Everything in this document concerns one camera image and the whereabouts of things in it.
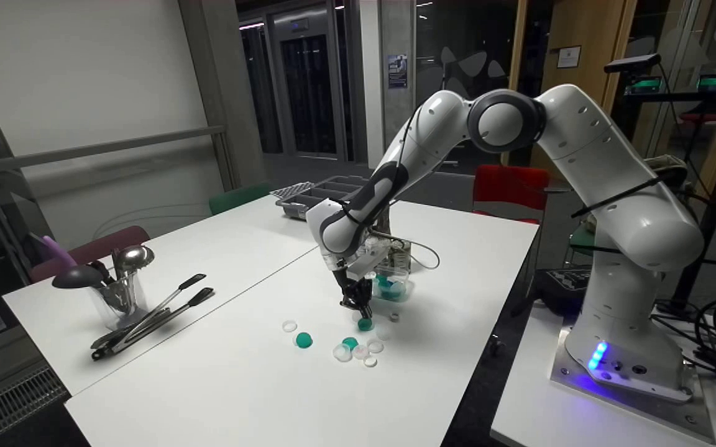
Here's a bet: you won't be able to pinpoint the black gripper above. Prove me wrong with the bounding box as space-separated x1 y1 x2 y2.
331 261 375 322

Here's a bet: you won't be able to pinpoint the clear plastic bowl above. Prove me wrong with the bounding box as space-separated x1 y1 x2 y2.
370 261 418 308

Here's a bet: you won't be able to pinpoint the grey cutlery tray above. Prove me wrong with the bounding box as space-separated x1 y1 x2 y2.
271 179 352 224

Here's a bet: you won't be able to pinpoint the patterned dark board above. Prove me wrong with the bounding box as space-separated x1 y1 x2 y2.
310 170 370 205

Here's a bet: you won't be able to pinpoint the green chair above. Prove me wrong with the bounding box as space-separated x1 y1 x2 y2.
206 181 276 219

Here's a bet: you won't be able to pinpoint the bright red chair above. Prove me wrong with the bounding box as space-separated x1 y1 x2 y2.
469 160 551 224

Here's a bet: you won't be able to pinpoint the black equipment box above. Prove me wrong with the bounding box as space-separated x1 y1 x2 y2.
535 266 592 321

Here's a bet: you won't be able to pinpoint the black metal tongs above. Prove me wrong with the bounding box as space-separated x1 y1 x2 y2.
90 271 218 362

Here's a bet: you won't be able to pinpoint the metal ladle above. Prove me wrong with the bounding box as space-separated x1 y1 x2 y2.
109 244 158 288

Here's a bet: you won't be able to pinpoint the metal utensil holder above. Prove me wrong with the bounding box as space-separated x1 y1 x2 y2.
94 267 152 329

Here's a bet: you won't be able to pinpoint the blue white poster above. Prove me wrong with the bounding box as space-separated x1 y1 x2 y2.
385 52 411 92

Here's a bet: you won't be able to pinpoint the maroon chair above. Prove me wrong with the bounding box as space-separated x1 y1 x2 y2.
27 224 152 282

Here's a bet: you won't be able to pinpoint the black ladle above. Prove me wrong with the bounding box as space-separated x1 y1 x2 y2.
50 261 117 296

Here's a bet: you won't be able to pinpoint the purple utensil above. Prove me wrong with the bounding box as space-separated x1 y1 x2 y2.
29 230 81 271

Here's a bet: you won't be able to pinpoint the white paper notice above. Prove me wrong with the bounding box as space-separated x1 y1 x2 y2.
555 45 581 70

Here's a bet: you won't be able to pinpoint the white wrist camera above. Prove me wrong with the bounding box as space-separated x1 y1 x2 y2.
347 232 414 280

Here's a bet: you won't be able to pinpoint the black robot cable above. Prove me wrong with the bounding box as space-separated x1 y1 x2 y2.
569 169 692 219

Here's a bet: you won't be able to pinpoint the grey wall handrail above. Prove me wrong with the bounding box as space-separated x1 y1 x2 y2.
0 123 227 183

